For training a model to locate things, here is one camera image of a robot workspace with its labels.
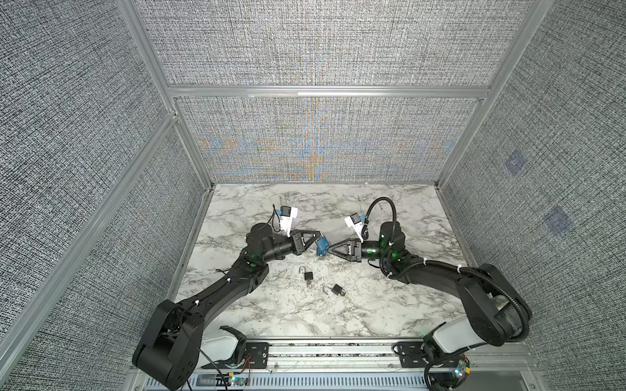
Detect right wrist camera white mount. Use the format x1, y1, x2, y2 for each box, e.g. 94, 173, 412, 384
345, 213, 368, 242

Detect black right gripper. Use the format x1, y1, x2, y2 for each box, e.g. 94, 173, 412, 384
328, 238, 393, 266

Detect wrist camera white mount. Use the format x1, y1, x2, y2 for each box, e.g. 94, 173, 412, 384
345, 213, 368, 242
278, 205, 298, 237

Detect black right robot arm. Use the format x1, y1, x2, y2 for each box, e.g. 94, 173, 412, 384
325, 222, 531, 355

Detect black corrugated cable right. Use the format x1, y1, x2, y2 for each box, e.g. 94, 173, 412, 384
364, 196, 531, 343

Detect thin black cable left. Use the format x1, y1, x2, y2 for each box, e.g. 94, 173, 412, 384
185, 341, 250, 391

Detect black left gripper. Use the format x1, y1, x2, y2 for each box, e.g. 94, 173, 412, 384
261, 231, 320, 266

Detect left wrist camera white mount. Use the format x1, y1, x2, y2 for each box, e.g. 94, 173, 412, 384
278, 205, 298, 237

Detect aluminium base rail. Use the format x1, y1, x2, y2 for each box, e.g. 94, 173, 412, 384
121, 336, 544, 391

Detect black padlock with key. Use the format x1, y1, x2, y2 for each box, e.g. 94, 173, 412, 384
298, 266, 314, 288

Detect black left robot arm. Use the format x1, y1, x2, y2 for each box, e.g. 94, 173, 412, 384
132, 223, 322, 390

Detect blue padlock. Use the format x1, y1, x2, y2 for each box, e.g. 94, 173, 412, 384
316, 237, 330, 257

